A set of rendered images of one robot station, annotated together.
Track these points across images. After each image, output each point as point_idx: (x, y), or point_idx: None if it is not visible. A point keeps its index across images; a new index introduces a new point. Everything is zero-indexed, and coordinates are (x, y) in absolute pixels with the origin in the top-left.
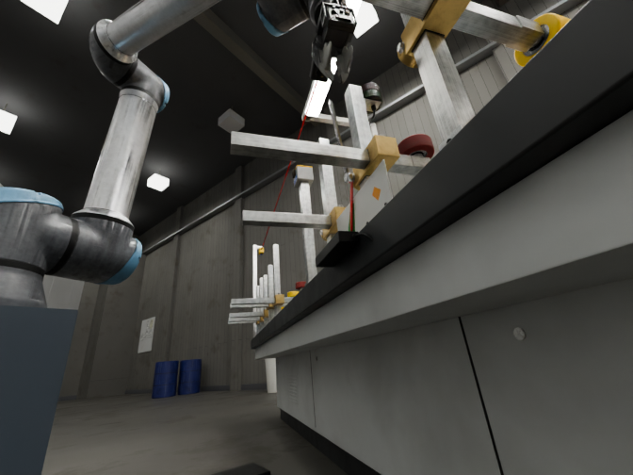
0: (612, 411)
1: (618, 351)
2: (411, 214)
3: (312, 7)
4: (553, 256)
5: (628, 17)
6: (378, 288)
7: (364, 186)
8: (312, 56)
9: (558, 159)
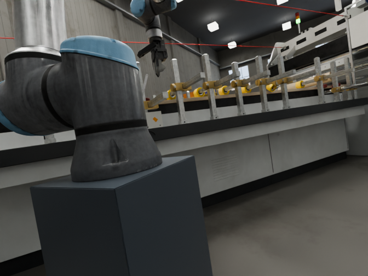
0: None
1: None
2: (174, 133)
3: (156, 36)
4: (193, 147)
5: (210, 125)
6: None
7: (147, 113)
8: (156, 59)
9: (196, 134)
